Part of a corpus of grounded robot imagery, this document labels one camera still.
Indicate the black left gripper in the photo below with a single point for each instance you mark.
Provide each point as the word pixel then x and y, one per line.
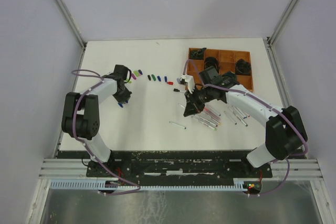
pixel 126 97

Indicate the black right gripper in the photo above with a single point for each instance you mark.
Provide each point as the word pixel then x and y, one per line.
pixel 192 107

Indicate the pink highlighter pen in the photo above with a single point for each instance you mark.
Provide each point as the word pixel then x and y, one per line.
pixel 207 111

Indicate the magenta capped marker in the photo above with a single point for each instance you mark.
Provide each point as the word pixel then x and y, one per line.
pixel 205 121

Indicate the black capped thin marker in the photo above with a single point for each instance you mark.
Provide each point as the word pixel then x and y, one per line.
pixel 230 117

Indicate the white marker black cap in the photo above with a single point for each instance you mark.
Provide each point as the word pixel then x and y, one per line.
pixel 179 91

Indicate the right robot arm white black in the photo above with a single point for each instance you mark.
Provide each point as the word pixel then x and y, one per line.
pixel 284 129

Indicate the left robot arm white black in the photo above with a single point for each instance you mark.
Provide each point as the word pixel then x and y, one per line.
pixel 81 117

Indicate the orange wooden compartment tray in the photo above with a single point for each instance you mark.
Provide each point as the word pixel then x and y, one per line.
pixel 238 62

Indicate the aluminium frame post right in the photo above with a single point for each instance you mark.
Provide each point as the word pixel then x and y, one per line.
pixel 271 40

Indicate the aluminium frame post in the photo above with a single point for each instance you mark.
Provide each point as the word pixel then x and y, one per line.
pixel 70 22
pixel 271 40

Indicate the white slotted cable duct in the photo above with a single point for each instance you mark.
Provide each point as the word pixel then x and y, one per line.
pixel 94 184

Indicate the aluminium frame post left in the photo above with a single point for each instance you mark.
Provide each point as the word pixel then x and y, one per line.
pixel 70 22

